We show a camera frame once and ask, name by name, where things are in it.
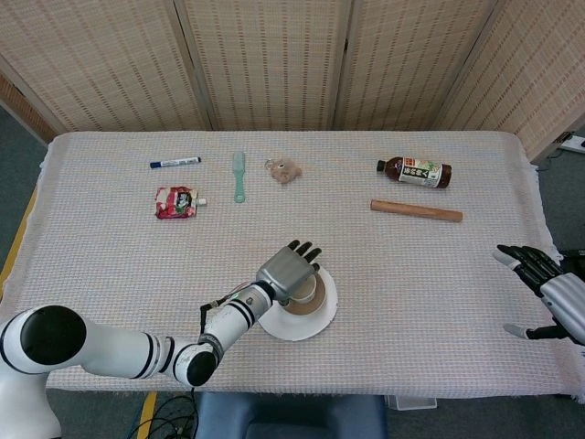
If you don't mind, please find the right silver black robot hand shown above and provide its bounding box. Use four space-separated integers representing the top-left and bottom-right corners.
492 243 585 347

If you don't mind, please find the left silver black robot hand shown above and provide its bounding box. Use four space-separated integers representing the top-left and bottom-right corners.
254 239 324 308

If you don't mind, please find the small white paper cup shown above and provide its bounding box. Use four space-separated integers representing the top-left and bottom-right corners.
292 276 319 305

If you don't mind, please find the beige bowl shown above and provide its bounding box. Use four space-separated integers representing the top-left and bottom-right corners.
282 273 328 316

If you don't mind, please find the blue robot base seat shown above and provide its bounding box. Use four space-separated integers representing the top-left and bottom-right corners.
190 391 389 439

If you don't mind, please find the white paper plate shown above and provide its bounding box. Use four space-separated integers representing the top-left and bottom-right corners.
258 267 339 342

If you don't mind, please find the black device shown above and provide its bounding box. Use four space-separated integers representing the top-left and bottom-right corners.
559 249 585 275

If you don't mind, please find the white woven tablecloth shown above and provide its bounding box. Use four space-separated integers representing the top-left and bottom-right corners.
0 130 581 397

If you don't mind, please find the green plastic comb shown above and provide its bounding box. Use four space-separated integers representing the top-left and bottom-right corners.
231 151 248 205

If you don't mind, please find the red snack pouch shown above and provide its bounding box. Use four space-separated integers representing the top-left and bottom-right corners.
154 185 210 220

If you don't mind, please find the wooden rolling pin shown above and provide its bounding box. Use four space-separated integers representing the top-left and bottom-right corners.
369 198 463 224

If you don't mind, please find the blue whiteboard marker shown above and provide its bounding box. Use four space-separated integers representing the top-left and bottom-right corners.
149 155 203 170

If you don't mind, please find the white power strip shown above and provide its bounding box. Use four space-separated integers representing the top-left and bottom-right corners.
560 132 585 153

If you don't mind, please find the brown tea bottle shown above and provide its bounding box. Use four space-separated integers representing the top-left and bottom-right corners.
376 155 453 189

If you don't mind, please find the clear plastic box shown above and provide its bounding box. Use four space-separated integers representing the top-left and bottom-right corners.
386 393 438 412

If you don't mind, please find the woven folding screen panel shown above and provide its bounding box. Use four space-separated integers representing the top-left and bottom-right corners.
0 0 214 134
175 0 356 132
433 0 585 164
333 0 506 132

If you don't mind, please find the brown plush bear keychain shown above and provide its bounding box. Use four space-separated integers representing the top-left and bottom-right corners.
263 156 303 187

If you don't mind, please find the black floor cable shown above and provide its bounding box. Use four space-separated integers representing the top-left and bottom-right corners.
153 395 197 439

